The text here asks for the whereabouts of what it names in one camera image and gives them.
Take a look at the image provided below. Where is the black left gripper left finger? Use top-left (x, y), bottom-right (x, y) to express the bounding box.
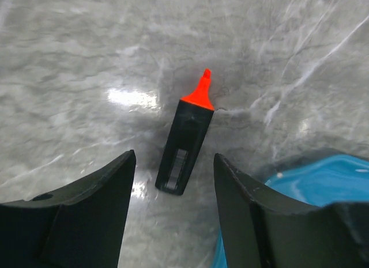
top-left (1, 150), bottom-right (136, 267)

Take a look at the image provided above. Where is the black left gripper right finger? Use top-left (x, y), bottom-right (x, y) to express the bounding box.
top-left (213, 153), bottom-right (369, 268)

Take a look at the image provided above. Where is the blue polka dot plate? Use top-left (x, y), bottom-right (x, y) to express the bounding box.
top-left (213, 154), bottom-right (369, 268)

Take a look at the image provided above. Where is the black orange-tipped highlighter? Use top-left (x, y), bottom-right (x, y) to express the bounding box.
top-left (155, 69), bottom-right (214, 195)

